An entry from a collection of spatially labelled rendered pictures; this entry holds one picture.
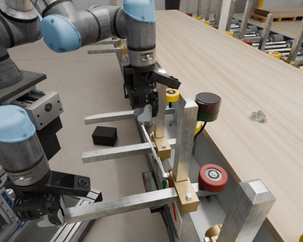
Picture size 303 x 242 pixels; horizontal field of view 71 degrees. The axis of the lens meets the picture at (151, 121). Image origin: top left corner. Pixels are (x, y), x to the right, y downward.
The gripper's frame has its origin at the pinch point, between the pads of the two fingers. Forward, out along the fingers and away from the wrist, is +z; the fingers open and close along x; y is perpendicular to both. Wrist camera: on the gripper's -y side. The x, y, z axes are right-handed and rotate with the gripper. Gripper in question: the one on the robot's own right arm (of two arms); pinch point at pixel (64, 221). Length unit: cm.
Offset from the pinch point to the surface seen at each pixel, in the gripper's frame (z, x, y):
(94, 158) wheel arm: 1.6, -23.5, -7.9
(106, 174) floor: 83, -86, -5
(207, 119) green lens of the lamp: -27.1, -1.2, -37.8
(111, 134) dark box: 71, -123, -14
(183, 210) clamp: -1.4, 4.9, -31.9
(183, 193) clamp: -4.4, 1.8, -32.8
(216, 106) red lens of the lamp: -30.3, -1.2, -39.3
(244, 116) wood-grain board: -7, -25, -68
